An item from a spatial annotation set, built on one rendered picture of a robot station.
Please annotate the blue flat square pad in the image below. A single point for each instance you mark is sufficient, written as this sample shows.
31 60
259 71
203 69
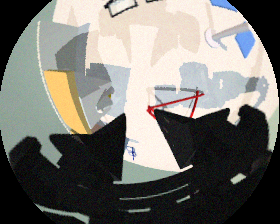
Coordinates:
223 3
244 41

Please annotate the light blue cylinder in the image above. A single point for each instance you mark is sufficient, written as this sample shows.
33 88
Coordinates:
126 141

